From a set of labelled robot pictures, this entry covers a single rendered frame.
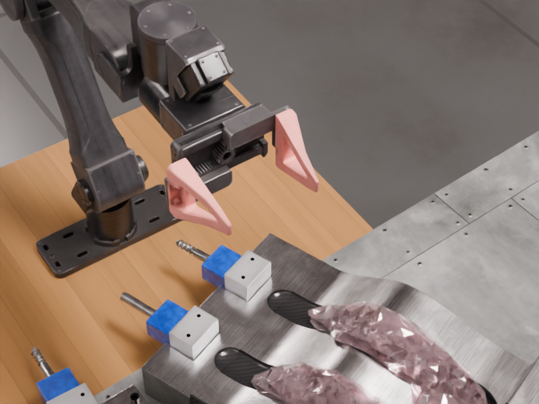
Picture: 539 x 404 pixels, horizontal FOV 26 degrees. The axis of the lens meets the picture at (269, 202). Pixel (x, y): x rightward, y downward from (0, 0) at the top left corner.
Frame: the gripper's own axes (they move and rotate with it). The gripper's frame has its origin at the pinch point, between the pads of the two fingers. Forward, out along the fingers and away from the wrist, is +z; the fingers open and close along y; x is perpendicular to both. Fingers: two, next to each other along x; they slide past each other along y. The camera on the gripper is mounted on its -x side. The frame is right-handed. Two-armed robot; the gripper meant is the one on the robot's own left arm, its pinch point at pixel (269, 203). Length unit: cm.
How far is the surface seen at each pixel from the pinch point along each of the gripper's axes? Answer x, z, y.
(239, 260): 32.1, -18.0, 7.9
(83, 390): 34.8, -13.6, -16.6
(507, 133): 121, -77, 123
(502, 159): 40, -19, 53
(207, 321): 32.0, -12.3, -0.4
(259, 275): 32.1, -14.7, 8.7
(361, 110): 121, -104, 99
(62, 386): 36.2, -16.2, -18.0
